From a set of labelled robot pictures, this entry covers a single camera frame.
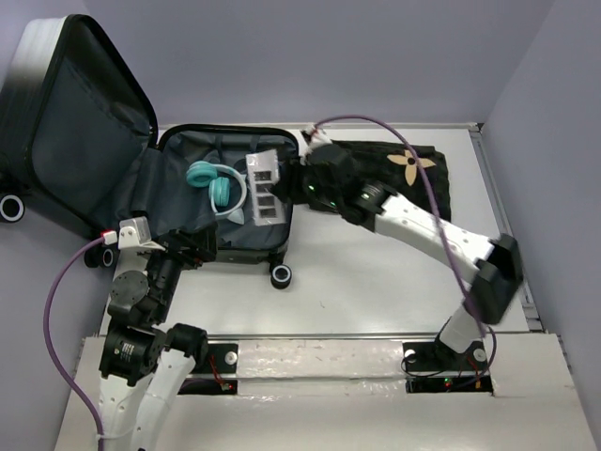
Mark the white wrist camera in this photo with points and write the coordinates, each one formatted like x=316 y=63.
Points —
x=133 y=234
x=314 y=137

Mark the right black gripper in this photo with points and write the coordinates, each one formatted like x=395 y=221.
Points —
x=288 y=186

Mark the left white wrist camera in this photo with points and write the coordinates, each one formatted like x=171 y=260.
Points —
x=133 y=234

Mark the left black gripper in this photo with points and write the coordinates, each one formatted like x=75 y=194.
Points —
x=204 y=241

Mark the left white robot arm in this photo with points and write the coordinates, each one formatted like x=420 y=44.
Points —
x=143 y=367

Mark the black white space suitcase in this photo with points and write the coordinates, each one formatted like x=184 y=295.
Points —
x=80 y=135

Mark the teal cat-ear headphones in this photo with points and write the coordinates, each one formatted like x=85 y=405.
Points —
x=216 y=178

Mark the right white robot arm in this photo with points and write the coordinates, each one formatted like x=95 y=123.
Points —
x=489 y=271

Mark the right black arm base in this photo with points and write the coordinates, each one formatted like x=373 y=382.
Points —
x=429 y=369

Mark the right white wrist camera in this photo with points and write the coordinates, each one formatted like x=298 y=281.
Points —
x=314 y=137

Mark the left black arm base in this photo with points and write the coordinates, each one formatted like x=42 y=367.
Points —
x=217 y=375

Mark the aluminium table rail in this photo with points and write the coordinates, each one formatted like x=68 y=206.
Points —
x=529 y=308

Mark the black beige flower blanket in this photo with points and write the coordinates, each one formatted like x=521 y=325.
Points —
x=420 y=174

